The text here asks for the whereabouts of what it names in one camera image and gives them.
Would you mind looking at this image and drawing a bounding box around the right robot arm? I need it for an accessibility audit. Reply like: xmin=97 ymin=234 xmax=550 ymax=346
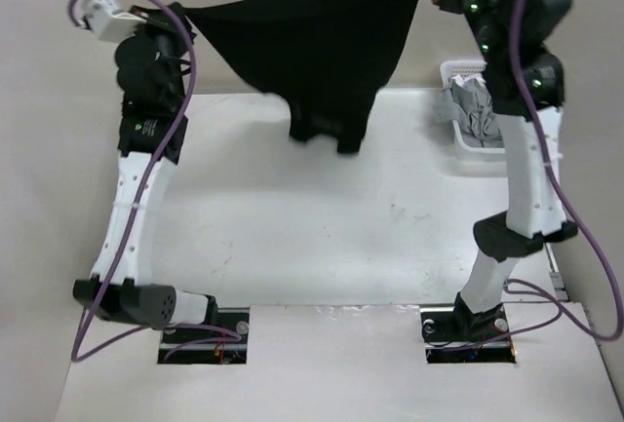
xmin=422 ymin=0 xmax=577 ymax=345

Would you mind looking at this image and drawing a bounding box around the black tank top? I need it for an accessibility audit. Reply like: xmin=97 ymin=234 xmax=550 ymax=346
xmin=184 ymin=0 xmax=419 ymax=155

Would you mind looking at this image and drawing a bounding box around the white tank top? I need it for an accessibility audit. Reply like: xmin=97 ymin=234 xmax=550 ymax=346
xmin=448 ymin=73 xmax=487 ymax=90

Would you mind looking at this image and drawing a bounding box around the grey tank top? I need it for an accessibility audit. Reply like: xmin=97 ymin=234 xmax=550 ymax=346
xmin=433 ymin=82 xmax=503 ymax=149

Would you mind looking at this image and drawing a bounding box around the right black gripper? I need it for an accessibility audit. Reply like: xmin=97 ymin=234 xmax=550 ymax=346
xmin=430 ymin=0 xmax=521 ymax=63

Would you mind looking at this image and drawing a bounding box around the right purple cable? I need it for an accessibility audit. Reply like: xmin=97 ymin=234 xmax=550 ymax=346
xmin=438 ymin=0 xmax=624 ymax=351

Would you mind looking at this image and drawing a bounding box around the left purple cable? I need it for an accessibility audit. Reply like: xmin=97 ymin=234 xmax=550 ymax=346
xmin=66 ymin=0 xmax=243 ymax=363

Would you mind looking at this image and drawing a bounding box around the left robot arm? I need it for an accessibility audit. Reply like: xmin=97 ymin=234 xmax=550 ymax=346
xmin=72 ymin=0 xmax=219 ymax=343

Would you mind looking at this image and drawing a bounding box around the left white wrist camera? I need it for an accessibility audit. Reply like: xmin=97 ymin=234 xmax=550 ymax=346
xmin=81 ymin=0 xmax=146 ymax=44

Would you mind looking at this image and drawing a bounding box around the purple cable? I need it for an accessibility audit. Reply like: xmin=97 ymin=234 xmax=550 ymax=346
xmin=66 ymin=0 xmax=243 ymax=363
xmin=438 ymin=0 xmax=624 ymax=351

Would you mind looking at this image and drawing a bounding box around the white plastic basket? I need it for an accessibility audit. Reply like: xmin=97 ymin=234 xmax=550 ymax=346
xmin=440 ymin=58 xmax=506 ymax=176

